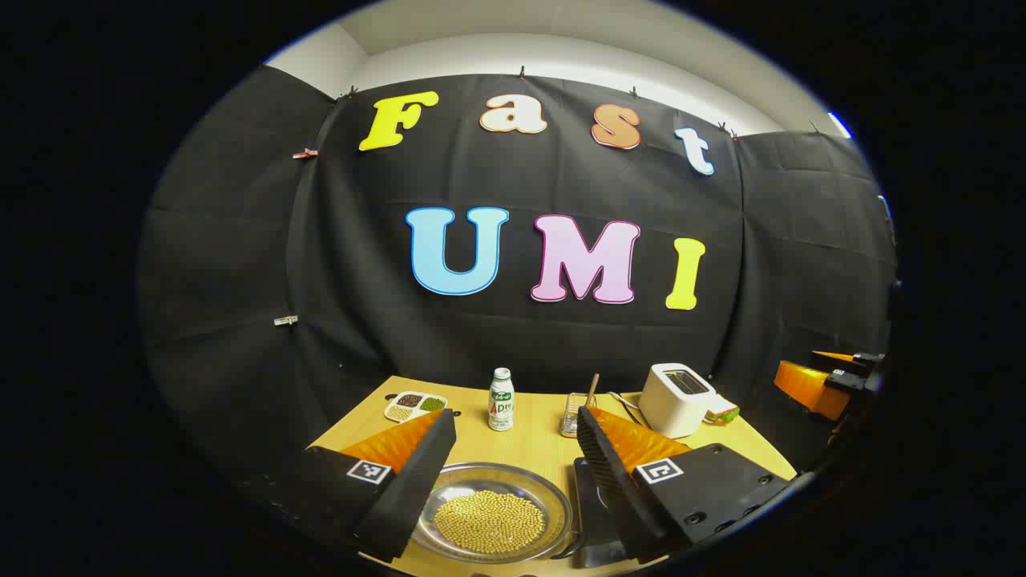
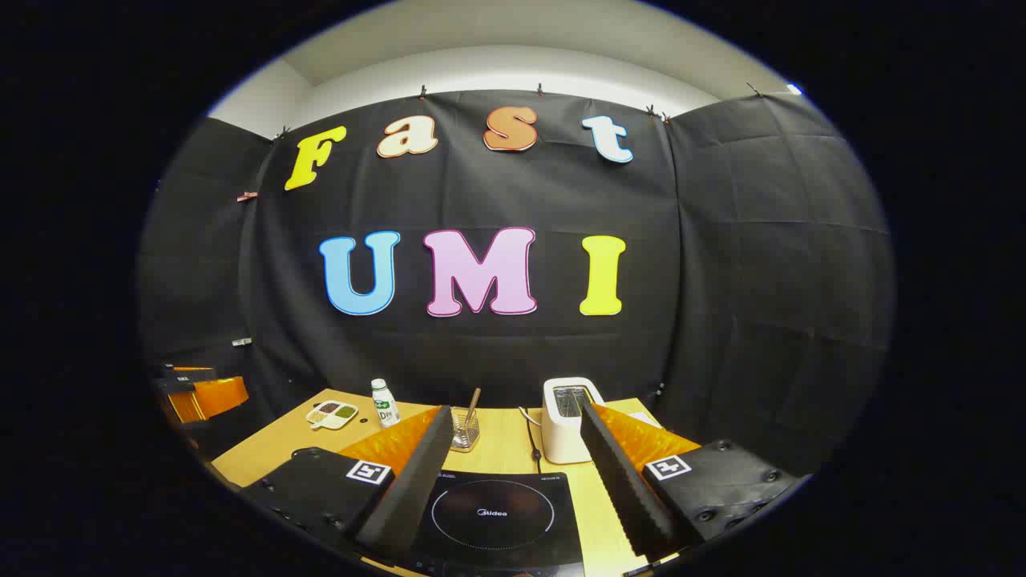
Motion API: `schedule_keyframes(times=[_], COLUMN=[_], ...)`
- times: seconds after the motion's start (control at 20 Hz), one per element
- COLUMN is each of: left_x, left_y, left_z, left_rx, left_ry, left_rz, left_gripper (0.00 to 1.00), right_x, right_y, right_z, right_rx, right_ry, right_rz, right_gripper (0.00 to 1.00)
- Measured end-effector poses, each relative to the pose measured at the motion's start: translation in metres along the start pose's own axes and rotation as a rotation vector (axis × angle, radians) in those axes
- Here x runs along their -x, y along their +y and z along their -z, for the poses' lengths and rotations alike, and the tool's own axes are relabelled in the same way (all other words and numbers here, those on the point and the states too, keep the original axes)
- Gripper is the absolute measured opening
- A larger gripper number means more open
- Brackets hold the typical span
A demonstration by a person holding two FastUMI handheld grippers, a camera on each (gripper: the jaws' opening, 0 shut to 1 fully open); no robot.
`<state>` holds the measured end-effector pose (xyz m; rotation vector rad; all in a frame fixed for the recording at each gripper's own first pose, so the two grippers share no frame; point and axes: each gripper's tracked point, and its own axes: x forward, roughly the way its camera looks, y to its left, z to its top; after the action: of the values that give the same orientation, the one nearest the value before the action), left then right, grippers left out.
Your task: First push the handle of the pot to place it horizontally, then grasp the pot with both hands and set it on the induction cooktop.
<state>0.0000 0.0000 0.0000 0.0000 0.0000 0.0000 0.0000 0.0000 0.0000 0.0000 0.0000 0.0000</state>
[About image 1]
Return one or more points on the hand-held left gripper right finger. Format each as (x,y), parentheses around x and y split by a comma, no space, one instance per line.
(613,489)

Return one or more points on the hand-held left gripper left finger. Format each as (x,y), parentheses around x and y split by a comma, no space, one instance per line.
(417,481)

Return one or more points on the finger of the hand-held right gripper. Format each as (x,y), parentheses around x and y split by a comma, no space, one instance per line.
(838,357)
(809,386)

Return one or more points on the black induction cooktop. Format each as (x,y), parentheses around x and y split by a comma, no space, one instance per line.
(595,513)

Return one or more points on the white divided bean tray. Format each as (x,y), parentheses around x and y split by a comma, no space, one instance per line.
(414,406)

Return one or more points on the pile of yellow soybeans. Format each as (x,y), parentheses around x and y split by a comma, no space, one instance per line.
(489,521)

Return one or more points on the sandwich with green filling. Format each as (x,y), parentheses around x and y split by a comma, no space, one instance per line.
(723,410)

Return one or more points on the wooden stick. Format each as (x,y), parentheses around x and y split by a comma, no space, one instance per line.
(593,389)

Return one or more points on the white toaster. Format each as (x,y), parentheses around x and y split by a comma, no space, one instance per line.
(673,405)

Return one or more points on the white green drink bottle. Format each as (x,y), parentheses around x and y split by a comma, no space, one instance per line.
(501,405)

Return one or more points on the white clip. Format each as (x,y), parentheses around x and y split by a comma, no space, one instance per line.
(285,320)

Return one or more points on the black backdrop cloth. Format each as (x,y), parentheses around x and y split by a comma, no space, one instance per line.
(361,264)

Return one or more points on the red clip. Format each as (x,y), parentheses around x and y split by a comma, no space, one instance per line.
(304,153)

